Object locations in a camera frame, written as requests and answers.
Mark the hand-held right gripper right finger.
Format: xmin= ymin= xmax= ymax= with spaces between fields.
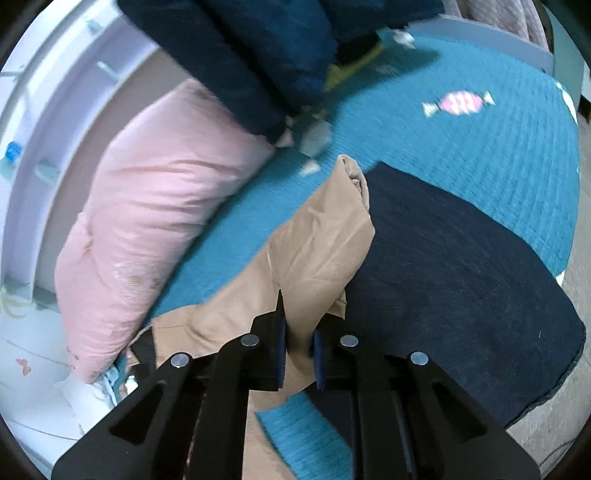
xmin=308 ymin=329 xmax=542 ymax=480

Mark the tan garment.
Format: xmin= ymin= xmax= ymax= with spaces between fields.
xmin=124 ymin=154 xmax=375 ymax=480

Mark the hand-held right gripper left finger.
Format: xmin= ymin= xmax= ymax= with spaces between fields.
xmin=52 ymin=290 xmax=289 ymax=480

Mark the pale bed frame rail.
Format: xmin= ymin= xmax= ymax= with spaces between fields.
xmin=436 ymin=13 xmax=555 ymax=72

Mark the pink pillow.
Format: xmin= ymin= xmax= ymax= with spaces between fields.
xmin=54 ymin=78 xmax=278 ymax=384

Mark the yellow-green cloth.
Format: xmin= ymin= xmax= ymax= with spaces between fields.
xmin=323 ymin=44 xmax=385 ymax=92

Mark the person's dark blue jacket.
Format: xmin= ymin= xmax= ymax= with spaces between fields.
xmin=318 ymin=0 xmax=446 ymax=44

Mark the navy blue cloth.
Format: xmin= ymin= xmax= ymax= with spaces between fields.
xmin=318 ymin=161 xmax=587 ymax=430

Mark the white bed sheet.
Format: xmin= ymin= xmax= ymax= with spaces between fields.
xmin=60 ymin=355 xmax=139 ymax=430

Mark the pink knitted blanket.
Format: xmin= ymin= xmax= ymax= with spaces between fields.
xmin=443 ymin=0 xmax=552 ymax=49

